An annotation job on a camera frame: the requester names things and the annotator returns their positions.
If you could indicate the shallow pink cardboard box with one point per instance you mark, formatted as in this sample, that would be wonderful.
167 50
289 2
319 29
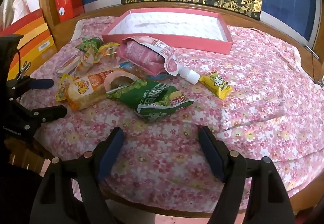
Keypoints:
172 26

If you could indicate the small green pea packet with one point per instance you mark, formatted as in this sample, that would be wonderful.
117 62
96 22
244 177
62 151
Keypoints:
88 44

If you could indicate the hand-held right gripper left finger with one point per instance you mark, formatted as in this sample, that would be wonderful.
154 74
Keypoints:
111 153

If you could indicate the yellow candy packet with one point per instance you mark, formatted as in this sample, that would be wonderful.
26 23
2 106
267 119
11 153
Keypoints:
216 85

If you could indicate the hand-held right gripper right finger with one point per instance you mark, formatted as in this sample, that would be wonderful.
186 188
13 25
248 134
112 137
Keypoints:
212 158

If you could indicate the red box white lid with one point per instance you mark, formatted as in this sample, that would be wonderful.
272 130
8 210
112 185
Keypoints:
67 4

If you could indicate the large green snack bag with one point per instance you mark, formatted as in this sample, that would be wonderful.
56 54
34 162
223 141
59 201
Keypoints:
149 98

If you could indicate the pink drink pouch white cap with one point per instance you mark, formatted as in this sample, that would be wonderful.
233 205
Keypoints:
146 55

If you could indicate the orange striped snack packet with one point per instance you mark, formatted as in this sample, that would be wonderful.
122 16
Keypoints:
87 60

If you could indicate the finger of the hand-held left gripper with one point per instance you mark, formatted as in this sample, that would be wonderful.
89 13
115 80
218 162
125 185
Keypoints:
43 84
54 112

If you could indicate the white curtain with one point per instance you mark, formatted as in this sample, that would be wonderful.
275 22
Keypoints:
11 4

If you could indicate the pink floral blanket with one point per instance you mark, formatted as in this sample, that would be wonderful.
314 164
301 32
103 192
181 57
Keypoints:
227 125

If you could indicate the plain yellow snack packet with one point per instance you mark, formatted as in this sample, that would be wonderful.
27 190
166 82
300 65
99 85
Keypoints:
60 90

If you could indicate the orange bread packet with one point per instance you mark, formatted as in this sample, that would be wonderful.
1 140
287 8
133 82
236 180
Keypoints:
84 91

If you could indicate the small yellow orange packet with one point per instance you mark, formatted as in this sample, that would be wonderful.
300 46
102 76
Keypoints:
108 48

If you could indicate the orange striped box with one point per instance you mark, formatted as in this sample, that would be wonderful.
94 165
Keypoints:
27 36

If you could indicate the purple white cake packet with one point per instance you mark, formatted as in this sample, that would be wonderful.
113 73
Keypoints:
66 65

